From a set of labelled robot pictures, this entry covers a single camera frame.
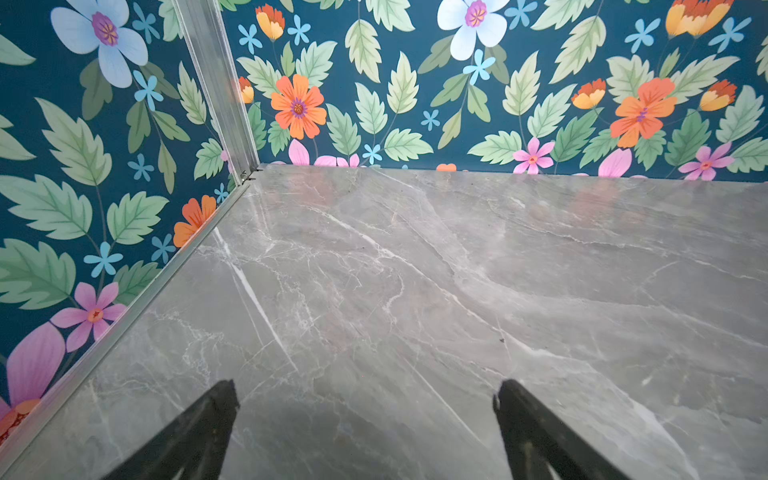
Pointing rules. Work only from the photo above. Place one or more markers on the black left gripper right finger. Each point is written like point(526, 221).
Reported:
point(539, 445)

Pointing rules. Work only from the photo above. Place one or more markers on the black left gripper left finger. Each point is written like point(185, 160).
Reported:
point(193, 445)

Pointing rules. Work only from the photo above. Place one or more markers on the aluminium corner frame post left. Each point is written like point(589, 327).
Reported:
point(206, 39)

